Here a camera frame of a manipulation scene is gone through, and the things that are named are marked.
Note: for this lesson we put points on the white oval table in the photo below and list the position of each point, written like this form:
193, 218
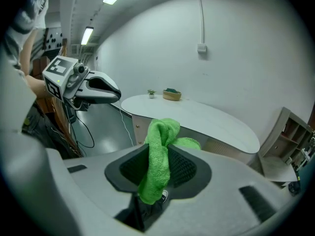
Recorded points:
197, 117

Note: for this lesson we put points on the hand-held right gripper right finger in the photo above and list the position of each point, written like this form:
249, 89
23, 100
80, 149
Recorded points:
187, 171

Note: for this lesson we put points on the green microfibre cloth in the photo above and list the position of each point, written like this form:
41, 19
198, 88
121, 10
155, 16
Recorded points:
158, 156

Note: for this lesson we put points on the wooden staircase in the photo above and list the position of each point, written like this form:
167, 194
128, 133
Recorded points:
43, 67

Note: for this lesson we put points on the small potted green plant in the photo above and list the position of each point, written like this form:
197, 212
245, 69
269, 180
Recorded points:
151, 95

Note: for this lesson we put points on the white wall junction box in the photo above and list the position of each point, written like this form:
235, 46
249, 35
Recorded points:
201, 48

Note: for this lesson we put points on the grey shelf desk unit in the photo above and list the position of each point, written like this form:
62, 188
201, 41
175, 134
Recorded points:
283, 141

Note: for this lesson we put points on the white board with black knobs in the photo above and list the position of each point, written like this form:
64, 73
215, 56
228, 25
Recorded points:
54, 38

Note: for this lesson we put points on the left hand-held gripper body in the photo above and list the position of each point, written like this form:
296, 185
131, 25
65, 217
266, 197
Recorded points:
56, 80

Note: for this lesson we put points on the silver fisheye camera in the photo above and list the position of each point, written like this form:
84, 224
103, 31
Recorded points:
80, 69

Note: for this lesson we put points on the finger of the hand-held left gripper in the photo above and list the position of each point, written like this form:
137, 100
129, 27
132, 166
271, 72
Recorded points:
101, 81
101, 86

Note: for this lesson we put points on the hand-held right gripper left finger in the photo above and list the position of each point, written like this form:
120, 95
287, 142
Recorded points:
128, 168

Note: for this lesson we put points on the dark green pouch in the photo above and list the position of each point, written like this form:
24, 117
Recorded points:
172, 90

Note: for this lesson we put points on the person's left forearm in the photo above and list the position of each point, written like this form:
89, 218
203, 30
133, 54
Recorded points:
37, 85

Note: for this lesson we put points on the white wall conduit pipe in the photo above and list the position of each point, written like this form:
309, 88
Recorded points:
202, 18

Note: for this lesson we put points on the person's dark trousers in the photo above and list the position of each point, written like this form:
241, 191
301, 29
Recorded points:
49, 131

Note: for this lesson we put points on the woven straw basket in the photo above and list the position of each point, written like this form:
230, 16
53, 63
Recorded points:
171, 96

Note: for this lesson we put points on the person's black white patterned shirt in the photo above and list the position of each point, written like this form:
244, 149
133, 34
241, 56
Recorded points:
24, 16

